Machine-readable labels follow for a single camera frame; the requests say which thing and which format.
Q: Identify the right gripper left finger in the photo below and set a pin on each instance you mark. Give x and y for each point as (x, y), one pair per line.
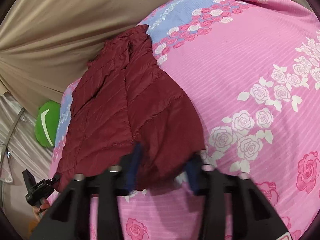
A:
(91, 203)

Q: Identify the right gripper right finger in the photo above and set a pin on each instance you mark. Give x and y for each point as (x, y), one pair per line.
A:
(253, 216)

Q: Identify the maroon quilted puffer jacket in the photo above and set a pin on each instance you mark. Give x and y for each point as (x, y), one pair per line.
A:
(124, 98)

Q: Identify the person's left hand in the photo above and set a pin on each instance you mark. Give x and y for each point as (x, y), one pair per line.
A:
(41, 210)

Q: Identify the silver satin curtain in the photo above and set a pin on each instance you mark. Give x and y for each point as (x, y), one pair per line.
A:
(19, 151)

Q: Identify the green plush pillow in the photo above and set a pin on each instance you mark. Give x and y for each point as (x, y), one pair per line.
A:
(47, 123)

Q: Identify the beige curtain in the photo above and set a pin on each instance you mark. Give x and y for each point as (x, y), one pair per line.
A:
(45, 44)

